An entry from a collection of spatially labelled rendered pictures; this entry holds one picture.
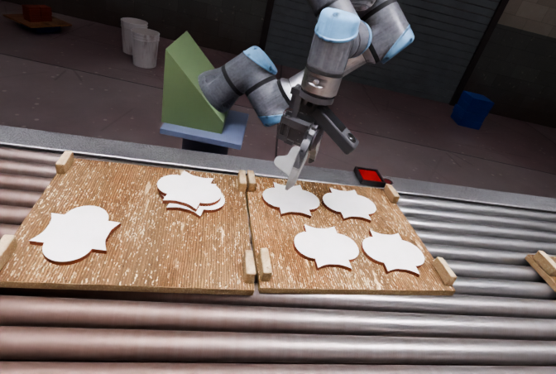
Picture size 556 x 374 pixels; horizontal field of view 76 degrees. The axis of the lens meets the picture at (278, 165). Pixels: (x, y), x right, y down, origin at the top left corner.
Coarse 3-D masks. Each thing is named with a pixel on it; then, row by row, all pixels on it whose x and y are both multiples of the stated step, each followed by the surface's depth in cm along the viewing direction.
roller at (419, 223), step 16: (0, 176) 74; (16, 176) 75; (32, 176) 76; (416, 224) 93; (432, 224) 95; (448, 224) 96; (464, 224) 97; (480, 224) 100; (528, 240) 101; (544, 240) 102
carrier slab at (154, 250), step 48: (48, 192) 71; (96, 192) 74; (144, 192) 77; (240, 192) 85; (144, 240) 66; (192, 240) 68; (240, 240) 71; (48, 288) 55; (96, 288) 56; (144, 288) 58; (192, 288) 59; (240, 288) 61
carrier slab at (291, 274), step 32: (256, 192) 86; (320, 192) 92; (384, 192) 99; (256, 224) 76; (288, 224) 78; (320, 224) 81; (352, 224) 84; (384, 224) 86; (256, 256) 68; (288, 256) 70; (288, 288) 64; (320, 288) 65; (352, 288) 67; (384, 288) 69; (416, 288) 71; (448, 288) 73
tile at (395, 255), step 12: (372, 240) 79; (384, 240) 80; (396, 240) 81; (372, 252) 75; (384, 252) 76; (396, 252) 77; (408, 252) 78; (420, 252) 79; (384, 264) 73; (396, 264) 74; (408, 264) 75; (420, 264) 75
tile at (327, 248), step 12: (312, 228) 78; (324, 228) 78; (300, 240) 74; (312, 240) 74; (324, 240) 75; (336, 240) 76; (348, 240) 77; (300, 252) 71; (312, 252) 71; (324, 252) 72; (336, 252) 73; (348, 252) 74; (324, 264) 69; (336, 264) 70; (348, 264) 71
